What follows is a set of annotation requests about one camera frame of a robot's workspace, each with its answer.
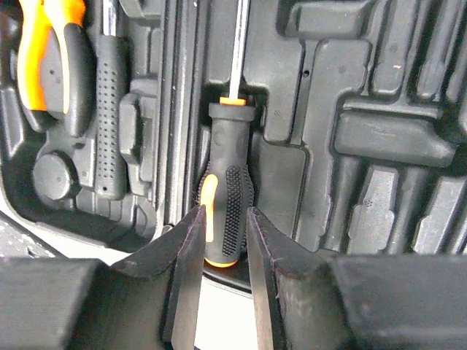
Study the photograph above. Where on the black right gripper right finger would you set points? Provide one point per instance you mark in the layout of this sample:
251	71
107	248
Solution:
305	300

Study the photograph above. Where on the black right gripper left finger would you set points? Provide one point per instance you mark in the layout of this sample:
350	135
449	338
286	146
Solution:
148	300

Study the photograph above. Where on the black orange grip screwdriver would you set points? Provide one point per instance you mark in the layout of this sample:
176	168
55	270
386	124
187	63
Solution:
226	189

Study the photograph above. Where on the black plastic tool case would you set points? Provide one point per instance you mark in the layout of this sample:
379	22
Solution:
358	145

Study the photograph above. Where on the black handle claw hammer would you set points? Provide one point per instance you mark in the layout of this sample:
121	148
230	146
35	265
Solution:
111	84

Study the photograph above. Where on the orange black needle nose pliers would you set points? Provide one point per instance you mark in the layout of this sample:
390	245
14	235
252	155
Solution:
56	66

